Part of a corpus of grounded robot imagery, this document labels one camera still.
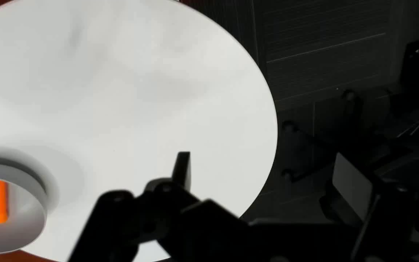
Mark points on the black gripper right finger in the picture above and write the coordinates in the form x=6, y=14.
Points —
x=182, y=167

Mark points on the grey flat panel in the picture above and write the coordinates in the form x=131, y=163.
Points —
x=353, y=186

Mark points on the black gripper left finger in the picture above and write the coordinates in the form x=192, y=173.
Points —
x=104, y=225

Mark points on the black mesh office chair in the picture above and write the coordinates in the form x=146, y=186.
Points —
x=316, y=131

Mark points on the grey round bowl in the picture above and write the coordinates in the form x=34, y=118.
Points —
x=25, y=193

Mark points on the orange marker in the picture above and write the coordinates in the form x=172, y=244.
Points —
x=0, y=201

